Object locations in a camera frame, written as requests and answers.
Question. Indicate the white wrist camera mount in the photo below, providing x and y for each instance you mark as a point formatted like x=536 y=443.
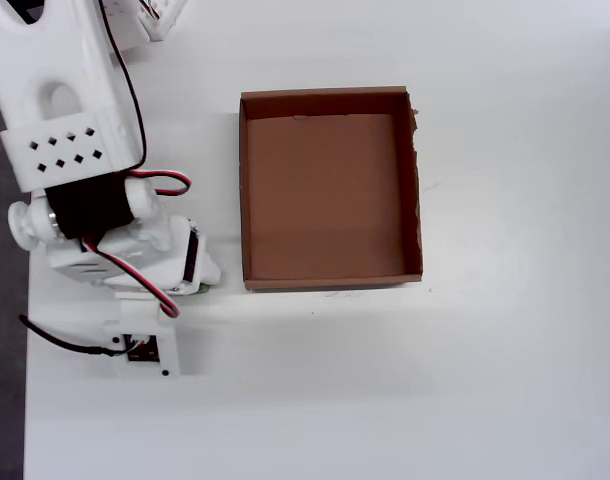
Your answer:
x=145 y=330

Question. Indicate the green cube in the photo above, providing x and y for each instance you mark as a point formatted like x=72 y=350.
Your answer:
x=204 y=289

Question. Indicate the brown cardboard box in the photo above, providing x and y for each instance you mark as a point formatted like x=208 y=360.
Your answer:
x=325 y=200

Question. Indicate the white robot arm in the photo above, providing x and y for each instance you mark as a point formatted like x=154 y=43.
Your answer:
x=65 y=75

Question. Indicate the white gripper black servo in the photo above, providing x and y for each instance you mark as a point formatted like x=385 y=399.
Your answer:
x=191 y=260

